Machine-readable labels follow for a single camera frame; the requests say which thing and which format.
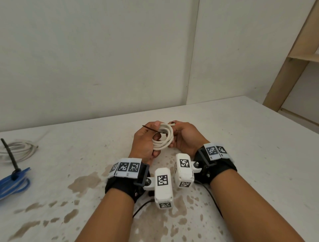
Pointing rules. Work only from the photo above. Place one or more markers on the person's left hand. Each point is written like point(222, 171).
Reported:
point(140, 144)

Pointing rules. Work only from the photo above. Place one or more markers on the person's right hand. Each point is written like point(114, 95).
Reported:
point(189, 139)

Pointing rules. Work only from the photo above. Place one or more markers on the person's right forearm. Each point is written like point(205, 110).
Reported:
point(249, 209)

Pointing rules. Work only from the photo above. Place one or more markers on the person's left forearm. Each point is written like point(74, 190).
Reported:
point(107, 219)

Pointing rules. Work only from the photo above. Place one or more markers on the black right wristband with markers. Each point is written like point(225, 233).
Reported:
point(221, 172)

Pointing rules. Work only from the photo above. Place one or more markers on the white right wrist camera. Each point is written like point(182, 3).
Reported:
point(183, 174)

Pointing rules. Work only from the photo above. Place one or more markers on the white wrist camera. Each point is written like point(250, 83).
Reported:
point(183, 174)
point(163, 194)

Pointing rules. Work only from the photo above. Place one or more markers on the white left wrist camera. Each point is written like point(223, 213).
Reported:
point(163, 194)

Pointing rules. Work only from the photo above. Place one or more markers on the wooden shelf frame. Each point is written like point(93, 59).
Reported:
point(281, 82)

